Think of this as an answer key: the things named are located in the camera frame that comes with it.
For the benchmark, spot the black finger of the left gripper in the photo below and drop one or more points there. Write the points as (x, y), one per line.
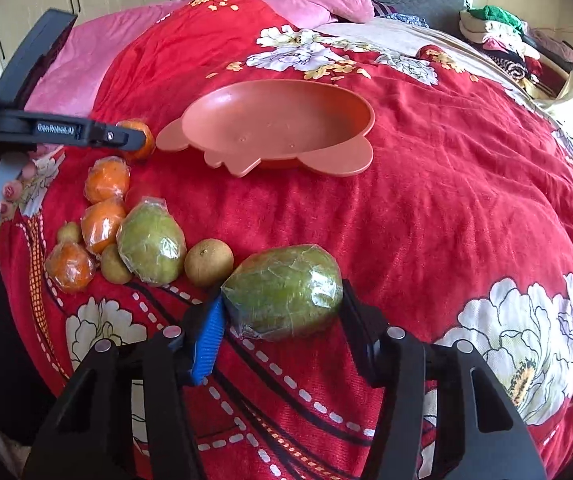
(82, 132)

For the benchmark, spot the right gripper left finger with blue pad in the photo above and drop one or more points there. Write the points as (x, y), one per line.
(178, 357)

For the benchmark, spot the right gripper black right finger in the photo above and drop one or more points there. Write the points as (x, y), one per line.
(393, 360)

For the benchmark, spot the small brown longan fruit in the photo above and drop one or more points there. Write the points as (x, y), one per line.
(209, 262)
(69, 233)
(112, 267)

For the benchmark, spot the green fruit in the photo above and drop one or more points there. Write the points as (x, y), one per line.
(151, 243)
(284, 292)

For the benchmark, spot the orange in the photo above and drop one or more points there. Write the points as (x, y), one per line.
(109, 177)
(100, 222)
(70, 266)
(148, 145)

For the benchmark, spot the pink quilt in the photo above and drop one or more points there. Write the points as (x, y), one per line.
(76, 60)

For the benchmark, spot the red floral bedspread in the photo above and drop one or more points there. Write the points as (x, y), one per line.
(461, 229)

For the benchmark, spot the pink crab-shaped plastic plate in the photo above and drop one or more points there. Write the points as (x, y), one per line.
(244, 125)

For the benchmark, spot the pile of folded clothes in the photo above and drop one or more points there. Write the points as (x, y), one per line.
(537, 62)

